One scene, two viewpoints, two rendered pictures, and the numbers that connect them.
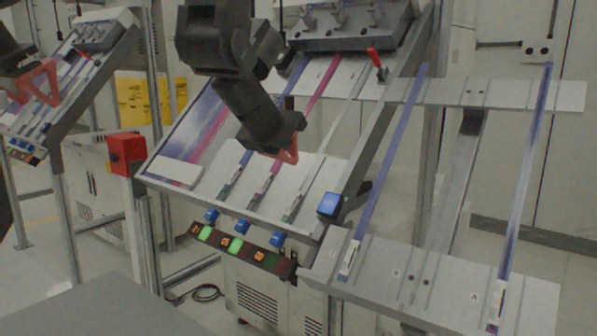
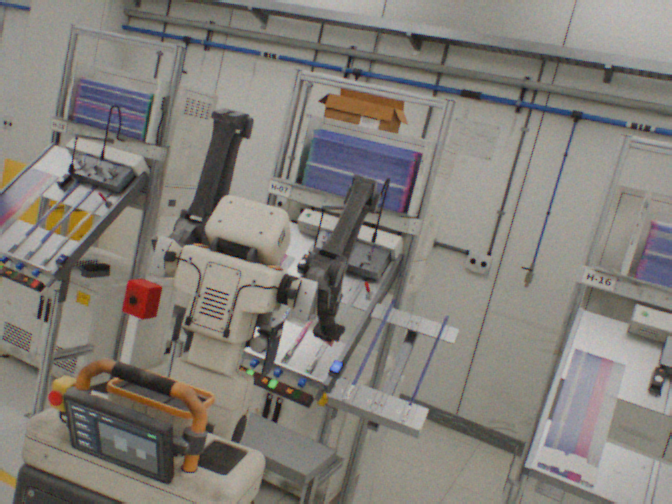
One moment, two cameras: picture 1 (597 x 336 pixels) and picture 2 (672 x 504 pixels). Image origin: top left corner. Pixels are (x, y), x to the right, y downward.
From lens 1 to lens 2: 176 cm
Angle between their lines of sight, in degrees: 17
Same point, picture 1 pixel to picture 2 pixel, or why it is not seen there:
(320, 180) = (328, 352)
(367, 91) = (359, 302)
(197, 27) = not seen: hidden behind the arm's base
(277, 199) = (300, 359)
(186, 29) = not seen: hidden behind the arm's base
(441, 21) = (405, 266)
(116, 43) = (126, 187)
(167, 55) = (161, 200)
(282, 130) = (336, 333)
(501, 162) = (439, 352)
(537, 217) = (461, 406)
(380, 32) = (371, 268)
